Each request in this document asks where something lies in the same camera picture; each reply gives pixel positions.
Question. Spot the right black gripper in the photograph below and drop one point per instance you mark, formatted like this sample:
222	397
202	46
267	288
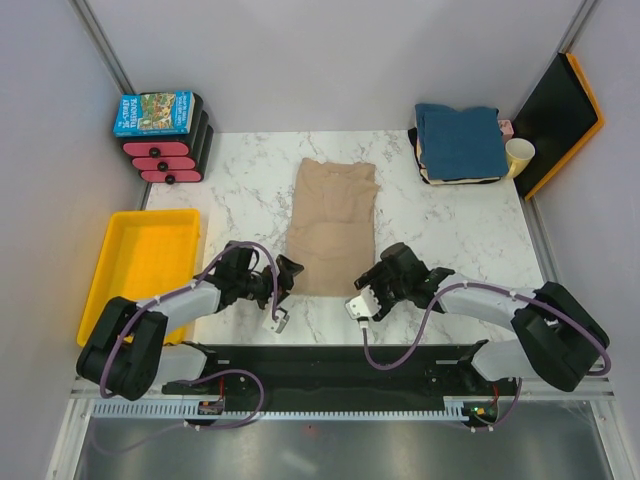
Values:
376	273

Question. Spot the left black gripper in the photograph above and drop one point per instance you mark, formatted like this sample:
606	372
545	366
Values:
287	272

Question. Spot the beige t-shirt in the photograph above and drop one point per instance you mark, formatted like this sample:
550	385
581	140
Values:
331	232

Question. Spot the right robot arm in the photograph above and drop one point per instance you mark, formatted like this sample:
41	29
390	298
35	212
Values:
556	339

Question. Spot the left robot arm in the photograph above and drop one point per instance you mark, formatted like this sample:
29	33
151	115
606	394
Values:
126	353

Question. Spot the yellow plastic bin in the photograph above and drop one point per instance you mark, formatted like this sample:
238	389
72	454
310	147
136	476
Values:
144	253

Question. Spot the black pink drawer unit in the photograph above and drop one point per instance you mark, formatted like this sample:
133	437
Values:
174	158

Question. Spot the folded blue t-shirt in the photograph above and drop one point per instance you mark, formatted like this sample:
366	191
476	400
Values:
460	144

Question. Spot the yellow mug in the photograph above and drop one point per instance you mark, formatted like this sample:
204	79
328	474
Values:
519	153

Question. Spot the blue treehouse book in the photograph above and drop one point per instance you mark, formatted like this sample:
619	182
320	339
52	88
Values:
156	114

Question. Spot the pink box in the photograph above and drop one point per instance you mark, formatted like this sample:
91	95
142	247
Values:
506	129

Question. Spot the black orange tray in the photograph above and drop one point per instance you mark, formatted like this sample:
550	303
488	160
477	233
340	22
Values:
559	118

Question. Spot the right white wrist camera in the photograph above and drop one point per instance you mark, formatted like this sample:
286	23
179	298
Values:
363	306

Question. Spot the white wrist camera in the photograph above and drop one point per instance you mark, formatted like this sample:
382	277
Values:
276	324
363	306

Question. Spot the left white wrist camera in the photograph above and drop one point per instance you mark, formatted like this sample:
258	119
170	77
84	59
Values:
276	324

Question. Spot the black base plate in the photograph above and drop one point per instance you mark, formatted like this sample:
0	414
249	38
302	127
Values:
339	377

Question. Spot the white cable duct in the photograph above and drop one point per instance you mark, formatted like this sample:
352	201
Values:
193	409

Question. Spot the aluminium frame rail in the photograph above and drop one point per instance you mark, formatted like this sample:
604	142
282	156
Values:
590	389

